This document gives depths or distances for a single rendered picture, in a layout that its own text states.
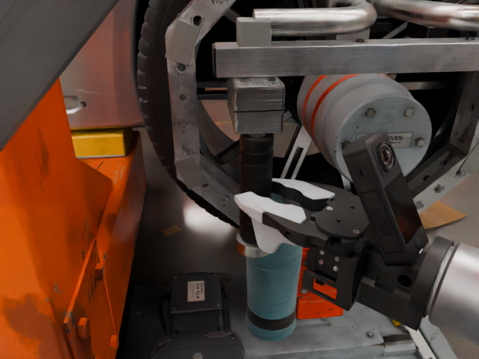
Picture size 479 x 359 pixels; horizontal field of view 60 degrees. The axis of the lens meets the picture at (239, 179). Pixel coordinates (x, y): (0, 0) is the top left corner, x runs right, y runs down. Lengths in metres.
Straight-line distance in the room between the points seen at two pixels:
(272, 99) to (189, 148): 0.28
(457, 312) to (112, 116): 0.71
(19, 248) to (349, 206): 0.30
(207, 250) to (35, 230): 1.36
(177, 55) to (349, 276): 0.38
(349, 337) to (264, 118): 0.80
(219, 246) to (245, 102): 1.36
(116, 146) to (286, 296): 0.47
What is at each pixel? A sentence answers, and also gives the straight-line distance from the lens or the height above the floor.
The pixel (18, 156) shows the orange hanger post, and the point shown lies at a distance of 0.37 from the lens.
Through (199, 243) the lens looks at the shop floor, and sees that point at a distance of 1.75.
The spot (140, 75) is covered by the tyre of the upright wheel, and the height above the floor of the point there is 0.89.
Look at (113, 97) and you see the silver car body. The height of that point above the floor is 0.81.
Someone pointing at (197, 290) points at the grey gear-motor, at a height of 0.43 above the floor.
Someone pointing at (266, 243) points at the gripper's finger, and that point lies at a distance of 0.44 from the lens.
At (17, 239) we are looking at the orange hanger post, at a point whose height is 0.85.
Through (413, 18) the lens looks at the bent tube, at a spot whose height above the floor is 0.99.
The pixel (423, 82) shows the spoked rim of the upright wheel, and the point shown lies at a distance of 0.84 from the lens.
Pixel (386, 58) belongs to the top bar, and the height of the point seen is 0.97.
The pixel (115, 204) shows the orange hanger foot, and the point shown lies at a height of 0.68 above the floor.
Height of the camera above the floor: 1.06
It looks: 29 degrees down
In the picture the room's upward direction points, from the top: straight up
